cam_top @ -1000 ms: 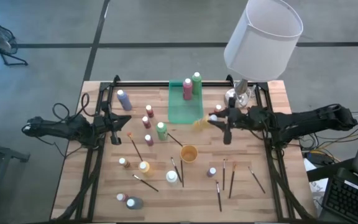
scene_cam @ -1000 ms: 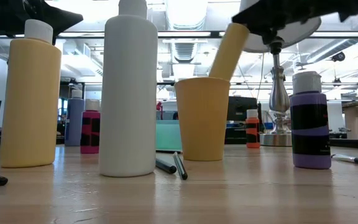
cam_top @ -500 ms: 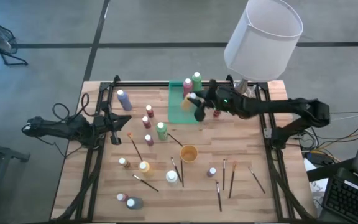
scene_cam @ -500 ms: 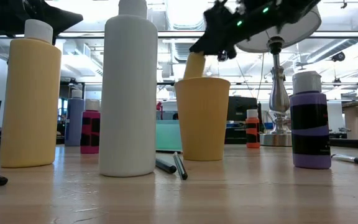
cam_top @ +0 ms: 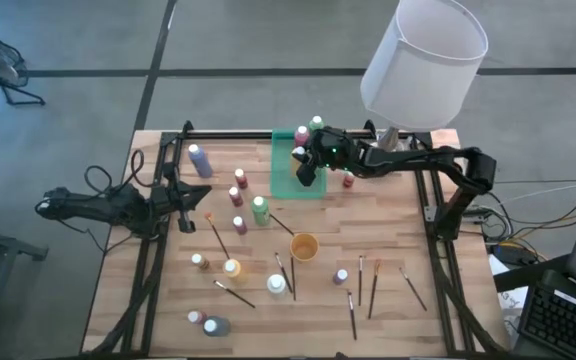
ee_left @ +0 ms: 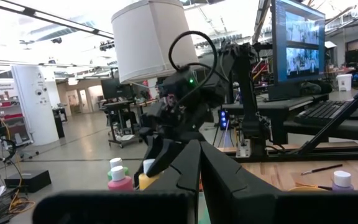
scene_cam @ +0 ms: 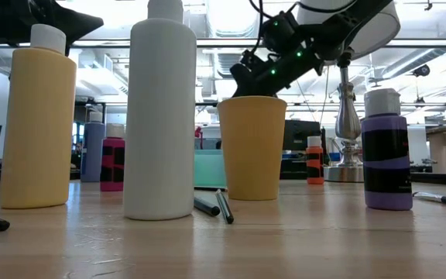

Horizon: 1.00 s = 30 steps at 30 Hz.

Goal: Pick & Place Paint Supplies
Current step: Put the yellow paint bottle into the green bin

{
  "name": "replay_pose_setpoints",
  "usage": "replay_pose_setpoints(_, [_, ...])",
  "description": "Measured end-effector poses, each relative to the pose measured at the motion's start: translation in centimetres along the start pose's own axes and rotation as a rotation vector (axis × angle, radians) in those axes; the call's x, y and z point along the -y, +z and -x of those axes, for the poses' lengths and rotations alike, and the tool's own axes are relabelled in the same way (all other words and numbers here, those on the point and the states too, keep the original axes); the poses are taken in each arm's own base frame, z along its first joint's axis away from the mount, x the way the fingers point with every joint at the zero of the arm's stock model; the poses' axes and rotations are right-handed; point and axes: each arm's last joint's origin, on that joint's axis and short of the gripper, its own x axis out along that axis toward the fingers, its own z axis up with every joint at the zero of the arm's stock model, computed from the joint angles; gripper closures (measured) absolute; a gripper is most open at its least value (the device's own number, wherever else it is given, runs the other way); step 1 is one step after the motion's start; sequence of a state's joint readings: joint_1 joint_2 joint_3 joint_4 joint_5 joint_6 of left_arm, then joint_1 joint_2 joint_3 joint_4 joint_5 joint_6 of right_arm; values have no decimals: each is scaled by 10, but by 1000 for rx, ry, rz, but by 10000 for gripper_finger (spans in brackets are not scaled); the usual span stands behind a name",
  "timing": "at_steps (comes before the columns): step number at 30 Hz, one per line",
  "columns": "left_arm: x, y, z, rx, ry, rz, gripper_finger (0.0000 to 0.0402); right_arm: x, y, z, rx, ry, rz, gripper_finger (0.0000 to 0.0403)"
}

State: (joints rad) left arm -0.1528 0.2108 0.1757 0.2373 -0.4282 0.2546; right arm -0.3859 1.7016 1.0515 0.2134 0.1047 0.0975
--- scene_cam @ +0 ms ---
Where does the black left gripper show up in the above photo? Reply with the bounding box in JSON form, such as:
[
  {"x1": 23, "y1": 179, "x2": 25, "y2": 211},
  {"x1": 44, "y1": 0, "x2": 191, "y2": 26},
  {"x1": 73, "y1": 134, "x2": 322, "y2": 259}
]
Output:
[{"x1": 0, "y1": 0, "x2": 105, "y2": 55}]

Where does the small orange paint bottle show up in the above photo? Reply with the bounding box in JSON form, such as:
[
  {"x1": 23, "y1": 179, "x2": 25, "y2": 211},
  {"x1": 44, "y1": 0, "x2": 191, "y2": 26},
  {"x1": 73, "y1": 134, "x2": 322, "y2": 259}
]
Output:
[{"x1": 306, "y1": 135, "x2": 325, "y2": 185}]

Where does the large white paint bottle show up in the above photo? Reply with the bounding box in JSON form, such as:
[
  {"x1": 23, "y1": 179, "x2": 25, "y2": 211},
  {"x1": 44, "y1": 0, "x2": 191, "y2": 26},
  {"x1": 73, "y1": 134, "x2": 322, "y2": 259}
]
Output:
[{"x1": 123, "y1": 0, "x2": 197, "y2": 221}]

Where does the large golden yellow paint bottle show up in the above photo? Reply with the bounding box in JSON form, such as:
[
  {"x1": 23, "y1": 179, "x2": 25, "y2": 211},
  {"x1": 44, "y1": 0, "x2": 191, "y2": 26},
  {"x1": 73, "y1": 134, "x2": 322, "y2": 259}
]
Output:
[{"x1": 0, "y1": 23, "x2": 77, "y2": 210}]

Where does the large lavender paint bottle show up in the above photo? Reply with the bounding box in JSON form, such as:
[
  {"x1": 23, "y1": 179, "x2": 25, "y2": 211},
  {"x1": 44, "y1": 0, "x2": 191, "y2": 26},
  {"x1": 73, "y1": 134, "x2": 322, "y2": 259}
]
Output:
[{"x1": 80, "y1": 111, "x2": 107, "y2": 183}]

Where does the small light purple paint bottle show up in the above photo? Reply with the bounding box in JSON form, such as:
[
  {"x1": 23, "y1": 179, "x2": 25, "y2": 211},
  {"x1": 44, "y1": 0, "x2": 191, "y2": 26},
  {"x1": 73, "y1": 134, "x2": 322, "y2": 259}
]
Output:
[{"x1": 361, "y1": 88, "x2": 414, "y2": 212}]

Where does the small magenta paint bottle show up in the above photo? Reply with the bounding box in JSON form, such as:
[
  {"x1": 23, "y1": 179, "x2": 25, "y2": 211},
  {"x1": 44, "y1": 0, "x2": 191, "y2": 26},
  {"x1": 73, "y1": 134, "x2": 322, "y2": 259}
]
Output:
[{"x1": 99, "y1": 122, "x2": 126, "y2": 192}]

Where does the overhead light bar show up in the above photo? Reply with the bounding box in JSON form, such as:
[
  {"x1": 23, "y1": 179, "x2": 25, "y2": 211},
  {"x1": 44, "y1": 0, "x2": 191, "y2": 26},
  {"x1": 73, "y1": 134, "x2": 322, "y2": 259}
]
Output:
[{"x1": 0, "y1": 37, "x2": 446, "y2": 50}]

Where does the black cabinet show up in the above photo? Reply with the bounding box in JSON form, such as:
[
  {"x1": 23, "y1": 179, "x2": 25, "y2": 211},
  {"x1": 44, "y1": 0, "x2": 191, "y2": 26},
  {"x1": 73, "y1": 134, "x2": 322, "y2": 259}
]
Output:
[{"x1": 283, "y1": 119, "x2": 321, "y2": 180}]

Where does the yellow ribbed cup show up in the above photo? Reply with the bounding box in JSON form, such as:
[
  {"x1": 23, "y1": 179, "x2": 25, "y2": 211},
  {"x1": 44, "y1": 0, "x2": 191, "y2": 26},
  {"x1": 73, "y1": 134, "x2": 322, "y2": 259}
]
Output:
[{"x1": 217, "y1": 95, "x2": 288, "y2": 202}]

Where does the table lamp with white shade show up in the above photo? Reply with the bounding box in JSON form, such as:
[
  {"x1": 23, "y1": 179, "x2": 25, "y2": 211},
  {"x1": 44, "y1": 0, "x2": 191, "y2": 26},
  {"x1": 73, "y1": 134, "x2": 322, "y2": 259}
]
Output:
[{"x1": 296, "y1": 0, "x2": 401, "y2": 183}]

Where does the green plastic tray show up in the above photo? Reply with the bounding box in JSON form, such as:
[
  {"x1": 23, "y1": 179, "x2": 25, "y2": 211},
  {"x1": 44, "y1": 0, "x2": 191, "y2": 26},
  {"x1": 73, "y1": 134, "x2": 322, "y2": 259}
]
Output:
[{"x1": 194, "y1": 150, "x2": 228, "y2": 191}]

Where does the black ceiling spotlight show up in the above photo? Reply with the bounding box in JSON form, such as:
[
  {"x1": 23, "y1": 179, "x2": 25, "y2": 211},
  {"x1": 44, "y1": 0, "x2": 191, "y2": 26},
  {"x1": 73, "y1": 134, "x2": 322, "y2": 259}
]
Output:
[{"x1": 412, "y1": 64, "x2": 431, "y2": 78}]

